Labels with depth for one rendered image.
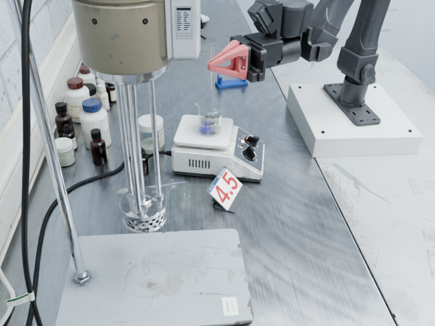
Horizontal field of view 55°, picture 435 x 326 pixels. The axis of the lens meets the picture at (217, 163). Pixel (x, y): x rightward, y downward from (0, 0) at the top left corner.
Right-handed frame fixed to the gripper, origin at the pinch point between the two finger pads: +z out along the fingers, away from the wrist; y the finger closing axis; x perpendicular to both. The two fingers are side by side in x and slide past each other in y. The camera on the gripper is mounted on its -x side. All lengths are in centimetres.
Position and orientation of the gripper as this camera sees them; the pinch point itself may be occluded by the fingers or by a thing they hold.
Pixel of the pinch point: (211, 65)
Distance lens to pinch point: 83.9
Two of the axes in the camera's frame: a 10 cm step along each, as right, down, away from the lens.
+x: -0.1, 8.0, 6.0
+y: 4.8, 5.3, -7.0
